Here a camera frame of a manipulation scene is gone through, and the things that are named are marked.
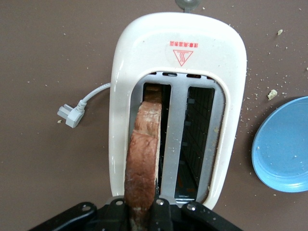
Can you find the white toaster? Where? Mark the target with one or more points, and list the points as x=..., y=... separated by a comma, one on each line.
x=180, y=31

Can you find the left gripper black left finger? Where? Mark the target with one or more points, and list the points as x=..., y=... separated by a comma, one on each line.
x=113, y=216

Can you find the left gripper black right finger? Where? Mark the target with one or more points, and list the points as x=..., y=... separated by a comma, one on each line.
x=163, y=216

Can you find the toasted brown bread slice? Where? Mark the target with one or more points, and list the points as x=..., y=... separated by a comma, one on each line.
x=142, y=156

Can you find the brown tablecloth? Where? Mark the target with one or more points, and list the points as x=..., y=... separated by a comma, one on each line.
x=48, y=48

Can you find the blue plate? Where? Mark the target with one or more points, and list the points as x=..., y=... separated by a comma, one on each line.
x=284, y=144

